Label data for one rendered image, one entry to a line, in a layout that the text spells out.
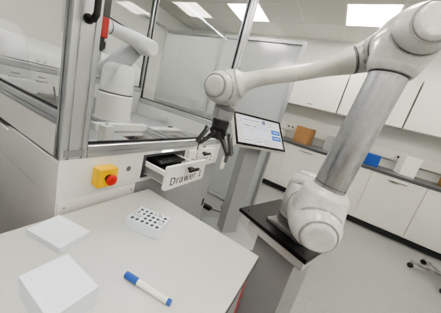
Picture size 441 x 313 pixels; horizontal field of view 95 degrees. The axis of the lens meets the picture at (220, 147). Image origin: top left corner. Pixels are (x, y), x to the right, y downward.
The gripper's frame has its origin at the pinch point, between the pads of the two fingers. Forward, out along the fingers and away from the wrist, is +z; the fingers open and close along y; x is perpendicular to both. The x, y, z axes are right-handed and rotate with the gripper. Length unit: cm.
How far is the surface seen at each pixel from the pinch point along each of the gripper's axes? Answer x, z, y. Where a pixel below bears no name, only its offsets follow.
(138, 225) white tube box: 36.0, 18.2, -0.7
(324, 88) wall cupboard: -315, -95, -3
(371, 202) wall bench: -279, 52, -124
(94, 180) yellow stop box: 39.6, 10.8, 21.0
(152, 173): 15.8, 11.5, 17.9
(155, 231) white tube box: 34.2, 17.6, -6.7
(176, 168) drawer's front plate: 12.1, 5.6, 8.1
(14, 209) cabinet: 50, 39, 56
